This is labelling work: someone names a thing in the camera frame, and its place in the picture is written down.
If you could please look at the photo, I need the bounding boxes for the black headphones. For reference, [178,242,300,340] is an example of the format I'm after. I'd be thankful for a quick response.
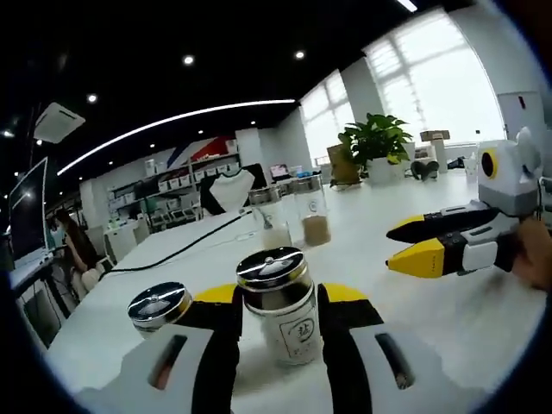
[409,158,441,182]

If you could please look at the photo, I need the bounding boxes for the white thermos bottle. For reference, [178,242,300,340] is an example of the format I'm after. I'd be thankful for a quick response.
[432,138,449,174]

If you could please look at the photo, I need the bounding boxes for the person's right hand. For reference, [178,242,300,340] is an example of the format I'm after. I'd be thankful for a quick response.
[511,215,552,293]

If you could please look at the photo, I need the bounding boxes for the curved ceiling light strip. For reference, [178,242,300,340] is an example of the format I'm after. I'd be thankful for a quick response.
[55,98,298,177]

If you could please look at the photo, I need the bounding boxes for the white laptop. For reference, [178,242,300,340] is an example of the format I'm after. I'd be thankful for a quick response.
[8,156,55,277]

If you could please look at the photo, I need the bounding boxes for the chair with black white shirt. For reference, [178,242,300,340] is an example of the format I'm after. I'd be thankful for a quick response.
[198,163,268,216]

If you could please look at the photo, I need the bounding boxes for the ceiling air conditioner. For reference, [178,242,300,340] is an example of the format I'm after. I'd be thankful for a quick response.
[33,102,86,143]

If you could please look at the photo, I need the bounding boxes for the white cabinet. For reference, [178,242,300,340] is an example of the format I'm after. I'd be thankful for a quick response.
[103,217,150,264]

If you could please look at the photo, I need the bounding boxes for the tall seasoning bottle white powder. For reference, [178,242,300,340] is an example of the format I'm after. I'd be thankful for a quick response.
[248,187,293,250]

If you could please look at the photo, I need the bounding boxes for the potted green plant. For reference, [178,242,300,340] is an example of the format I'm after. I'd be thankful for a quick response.
[337,112,414,185]

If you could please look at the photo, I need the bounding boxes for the brown cardboard box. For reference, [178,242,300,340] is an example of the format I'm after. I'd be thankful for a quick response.
[326,144,361,185]

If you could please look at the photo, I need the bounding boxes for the shelf with white bins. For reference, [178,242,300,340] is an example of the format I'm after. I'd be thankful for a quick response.
[107,150,242,228]

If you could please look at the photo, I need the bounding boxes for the white board panel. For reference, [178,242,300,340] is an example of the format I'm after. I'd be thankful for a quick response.
[495,91,541,146]

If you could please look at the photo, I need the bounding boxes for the black power cable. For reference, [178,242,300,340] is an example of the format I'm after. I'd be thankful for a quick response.
[101,209,255,273]

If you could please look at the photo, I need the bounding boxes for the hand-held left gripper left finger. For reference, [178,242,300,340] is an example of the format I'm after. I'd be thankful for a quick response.
[75,283,245,414]

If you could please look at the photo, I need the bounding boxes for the tall seasoning bottle brown powder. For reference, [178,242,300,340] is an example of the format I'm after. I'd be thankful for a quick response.
[292,176,332,248]

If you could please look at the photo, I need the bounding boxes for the short glass seasoning bottle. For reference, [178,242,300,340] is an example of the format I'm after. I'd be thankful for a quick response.
[127,282,194,342]
[235,246,325,368]

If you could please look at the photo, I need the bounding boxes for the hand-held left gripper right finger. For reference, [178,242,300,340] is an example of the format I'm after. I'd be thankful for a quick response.
[317,282,469,414]

